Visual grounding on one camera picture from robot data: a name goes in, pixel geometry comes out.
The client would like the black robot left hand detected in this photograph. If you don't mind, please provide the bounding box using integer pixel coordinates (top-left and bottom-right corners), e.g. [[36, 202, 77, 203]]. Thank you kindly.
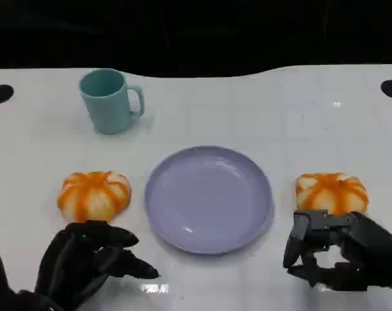
[[35, 220, 160, 309]]

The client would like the orange white toy bread roll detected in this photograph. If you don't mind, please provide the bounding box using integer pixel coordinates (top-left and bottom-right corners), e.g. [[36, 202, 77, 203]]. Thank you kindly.
[[56, 170, 132, 224], [294, 172, 369, 216]]

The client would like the pale green mug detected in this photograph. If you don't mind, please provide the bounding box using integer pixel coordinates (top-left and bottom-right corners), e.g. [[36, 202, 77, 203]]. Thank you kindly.
[[78, 67, 145, 135]]

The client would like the lilac plate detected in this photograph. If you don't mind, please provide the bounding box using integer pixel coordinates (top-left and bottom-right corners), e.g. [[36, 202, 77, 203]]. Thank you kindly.
[[144, 145, 275, 256]]

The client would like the black backdrop cloth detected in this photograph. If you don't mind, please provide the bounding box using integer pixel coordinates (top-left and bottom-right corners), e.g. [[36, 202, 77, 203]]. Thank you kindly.
[[0, 0, 392, 78]]

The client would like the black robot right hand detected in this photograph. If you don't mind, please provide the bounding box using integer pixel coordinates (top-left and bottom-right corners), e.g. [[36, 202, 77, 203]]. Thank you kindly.
[[282, 209, 392, 292]]

